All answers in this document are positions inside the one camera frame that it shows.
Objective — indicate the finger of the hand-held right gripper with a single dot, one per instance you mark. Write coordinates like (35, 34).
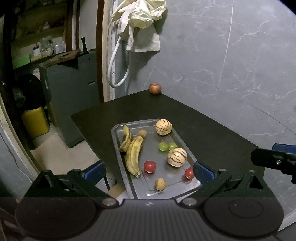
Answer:
(266, 157)
(283, 148)

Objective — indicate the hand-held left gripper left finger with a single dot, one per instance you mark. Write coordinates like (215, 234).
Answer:
(96, 171)

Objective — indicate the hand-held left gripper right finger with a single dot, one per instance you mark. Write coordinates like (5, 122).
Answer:
(202, 173)

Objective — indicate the red cherry tomato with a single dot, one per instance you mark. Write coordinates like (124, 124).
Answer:
(149, 167)
(188, 173)

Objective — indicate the striped pepino melon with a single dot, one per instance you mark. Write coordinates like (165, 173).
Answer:
(177, 157)
(163, 127)

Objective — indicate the long yellow banana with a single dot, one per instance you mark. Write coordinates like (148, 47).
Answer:
(133, 157)

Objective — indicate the green grape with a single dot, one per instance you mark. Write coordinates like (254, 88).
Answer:
(173, 146)
(163, 147)

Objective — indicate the small brown longan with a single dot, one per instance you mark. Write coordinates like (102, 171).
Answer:
(142, 134)
(160, 184)

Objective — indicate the short brown-spotted banana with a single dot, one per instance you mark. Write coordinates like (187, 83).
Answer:
(126, 139)

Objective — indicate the metal tray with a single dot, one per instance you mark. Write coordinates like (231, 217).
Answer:
(159, 162)

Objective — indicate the yellow container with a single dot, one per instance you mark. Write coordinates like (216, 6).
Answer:
(35, 122)

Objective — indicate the grey cabinet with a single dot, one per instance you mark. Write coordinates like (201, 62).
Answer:
(69, 97)

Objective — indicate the red pomegranate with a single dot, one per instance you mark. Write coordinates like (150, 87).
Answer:
(155, 88)

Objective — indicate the black bag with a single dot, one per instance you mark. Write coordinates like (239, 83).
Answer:
(30, 92)

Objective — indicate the wooden plank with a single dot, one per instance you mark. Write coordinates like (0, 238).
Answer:
(57, 57)

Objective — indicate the small white box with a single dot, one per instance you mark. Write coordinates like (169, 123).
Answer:
(60, 47)

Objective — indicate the green box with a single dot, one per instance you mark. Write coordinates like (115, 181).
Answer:
(20, 62)

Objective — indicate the clear glass jar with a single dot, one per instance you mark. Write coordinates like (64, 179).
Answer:
(46, 47)

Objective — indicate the small dark-capped bottle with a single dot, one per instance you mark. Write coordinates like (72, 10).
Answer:
(36, 51)

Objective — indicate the white hanging towel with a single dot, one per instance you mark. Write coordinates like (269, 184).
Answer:
(145, 42)

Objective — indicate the cream crumpled cloth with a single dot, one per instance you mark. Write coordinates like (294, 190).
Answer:
(138, 14)

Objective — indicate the wooden door frame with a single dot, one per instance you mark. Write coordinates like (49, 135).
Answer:
(100, 58)

